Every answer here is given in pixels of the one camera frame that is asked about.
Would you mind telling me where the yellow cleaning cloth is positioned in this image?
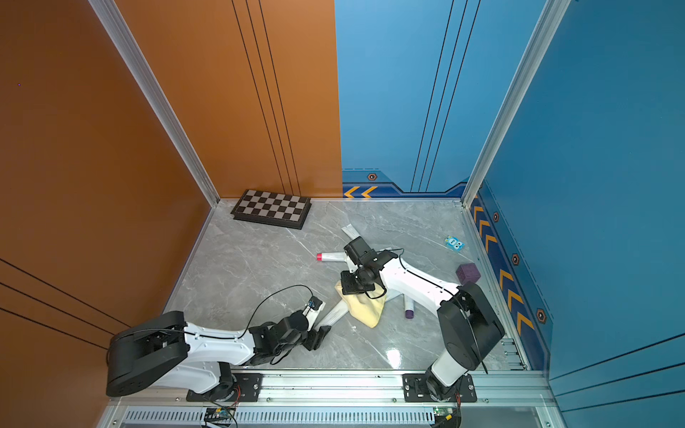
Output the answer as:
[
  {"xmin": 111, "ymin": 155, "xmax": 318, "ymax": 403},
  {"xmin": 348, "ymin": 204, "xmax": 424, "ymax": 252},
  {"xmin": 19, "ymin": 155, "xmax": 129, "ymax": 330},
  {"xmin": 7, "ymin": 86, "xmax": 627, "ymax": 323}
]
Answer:
[{"xmin": 335, "ymin": 282, "xmax": 386, "ymax": 328}]

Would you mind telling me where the white tube pink cap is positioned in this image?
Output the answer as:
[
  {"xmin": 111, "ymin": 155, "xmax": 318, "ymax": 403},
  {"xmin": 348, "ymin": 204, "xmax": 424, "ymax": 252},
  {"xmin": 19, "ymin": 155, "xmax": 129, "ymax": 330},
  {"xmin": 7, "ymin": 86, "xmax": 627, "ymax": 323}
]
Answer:
[{"xmin": 317, "ymin": 251, "xmax": 348, "ymax": 262}]

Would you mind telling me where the white toothpaste tube purple cap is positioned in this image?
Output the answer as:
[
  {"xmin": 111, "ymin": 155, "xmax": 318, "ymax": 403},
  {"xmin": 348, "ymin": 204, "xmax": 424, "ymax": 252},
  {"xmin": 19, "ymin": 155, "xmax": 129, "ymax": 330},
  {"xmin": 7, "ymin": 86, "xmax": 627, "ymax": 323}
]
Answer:
[{"xmin": 403, "ymin": 295, "xmax": 415, "ymax": 319}]

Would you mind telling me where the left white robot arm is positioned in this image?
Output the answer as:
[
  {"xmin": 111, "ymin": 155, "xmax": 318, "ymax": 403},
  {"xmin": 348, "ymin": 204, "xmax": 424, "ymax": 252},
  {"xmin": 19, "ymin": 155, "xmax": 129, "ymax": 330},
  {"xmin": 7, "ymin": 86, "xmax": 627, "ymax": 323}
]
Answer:
[{"xmin": 106, "ymin": 296, "xmax": 330, "ymax": 401}]

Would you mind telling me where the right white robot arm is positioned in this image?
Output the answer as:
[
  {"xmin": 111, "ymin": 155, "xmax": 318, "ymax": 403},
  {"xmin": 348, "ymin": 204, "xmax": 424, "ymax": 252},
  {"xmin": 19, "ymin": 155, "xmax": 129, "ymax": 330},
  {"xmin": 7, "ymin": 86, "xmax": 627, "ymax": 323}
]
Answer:
[{"xmin": 341, "ymin": 250, "xmax": 505, "ymax": 401}]

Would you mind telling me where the white tube black cap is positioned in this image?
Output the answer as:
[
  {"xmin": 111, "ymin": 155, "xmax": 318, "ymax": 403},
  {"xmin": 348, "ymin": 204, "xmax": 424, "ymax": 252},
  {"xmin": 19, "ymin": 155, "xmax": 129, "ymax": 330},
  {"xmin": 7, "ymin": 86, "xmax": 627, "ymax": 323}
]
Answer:
[{"xmin": 342, "ymin": 224, "xmax": 360, "ymax": 240}]

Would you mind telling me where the left green circuit board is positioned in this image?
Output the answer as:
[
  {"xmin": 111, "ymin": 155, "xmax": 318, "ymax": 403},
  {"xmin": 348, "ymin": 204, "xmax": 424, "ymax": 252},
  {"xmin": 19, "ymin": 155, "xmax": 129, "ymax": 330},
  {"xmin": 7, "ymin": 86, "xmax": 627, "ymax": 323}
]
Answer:
[{"xmin": 203, "ymin": 407, "xmax": 238, "ymax": 427}]

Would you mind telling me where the green circuit board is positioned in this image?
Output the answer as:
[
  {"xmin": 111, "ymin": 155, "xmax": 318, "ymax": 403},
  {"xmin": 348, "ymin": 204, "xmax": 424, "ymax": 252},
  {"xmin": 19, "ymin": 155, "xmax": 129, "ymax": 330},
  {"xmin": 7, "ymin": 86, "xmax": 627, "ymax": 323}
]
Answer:
[
  {"xmin": 431, "ymin": 408, "xmax": 462, "ymax": 428},
  {"xmin": 203, "ymin": 407, "xmax": 238, "ymax": 427}
]

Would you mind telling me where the teal small toy card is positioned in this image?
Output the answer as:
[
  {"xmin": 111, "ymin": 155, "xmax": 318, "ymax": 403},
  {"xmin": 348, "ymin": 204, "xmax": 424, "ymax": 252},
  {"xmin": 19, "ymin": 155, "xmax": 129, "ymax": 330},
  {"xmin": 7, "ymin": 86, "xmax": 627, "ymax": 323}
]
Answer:
[{"xmin": 444, "ymin": 236, "xmax": 464, "ymax": 251}]

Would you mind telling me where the folding chessboard box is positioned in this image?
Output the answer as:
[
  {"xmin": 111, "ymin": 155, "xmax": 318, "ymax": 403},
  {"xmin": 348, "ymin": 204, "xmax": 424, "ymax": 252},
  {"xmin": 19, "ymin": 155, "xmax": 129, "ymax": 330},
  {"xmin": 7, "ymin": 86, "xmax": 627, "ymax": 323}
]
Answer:
[{"xmin": 231, "ymin": 189, "xmax": 312, "ymax": 230}]

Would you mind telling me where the purple cube box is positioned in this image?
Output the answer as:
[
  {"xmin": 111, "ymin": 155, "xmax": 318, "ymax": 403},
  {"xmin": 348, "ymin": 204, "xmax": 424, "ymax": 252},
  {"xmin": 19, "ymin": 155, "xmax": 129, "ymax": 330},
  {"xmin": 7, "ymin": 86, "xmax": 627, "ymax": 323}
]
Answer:
[{"xmin": 456, "ymin": 263, "xmax": 481, "ymax": 285}]

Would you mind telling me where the right green circuit board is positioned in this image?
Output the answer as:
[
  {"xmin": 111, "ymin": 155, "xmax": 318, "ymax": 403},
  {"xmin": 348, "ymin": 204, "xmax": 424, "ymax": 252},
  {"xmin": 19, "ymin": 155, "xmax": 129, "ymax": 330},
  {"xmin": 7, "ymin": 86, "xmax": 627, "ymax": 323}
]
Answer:
[{"xmin": 431, "ymin": 408, "xmax": 462, "ymax": 428}]

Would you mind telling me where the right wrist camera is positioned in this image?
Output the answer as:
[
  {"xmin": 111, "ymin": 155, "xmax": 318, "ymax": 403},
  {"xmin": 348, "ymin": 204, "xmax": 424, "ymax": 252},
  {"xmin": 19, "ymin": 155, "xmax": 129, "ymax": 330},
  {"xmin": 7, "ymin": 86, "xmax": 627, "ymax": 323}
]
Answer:
[{"xmin": 344, "ymin": 236, "xmax": 377, "ymax": 266}]

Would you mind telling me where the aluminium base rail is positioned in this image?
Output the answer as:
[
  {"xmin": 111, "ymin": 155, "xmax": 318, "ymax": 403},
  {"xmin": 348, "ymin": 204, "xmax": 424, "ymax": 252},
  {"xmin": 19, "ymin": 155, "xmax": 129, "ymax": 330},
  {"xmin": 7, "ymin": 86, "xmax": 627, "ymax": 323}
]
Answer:
[{"xmin": 99, "ymin": 370, "xmax": 565, "ymax": 427}]

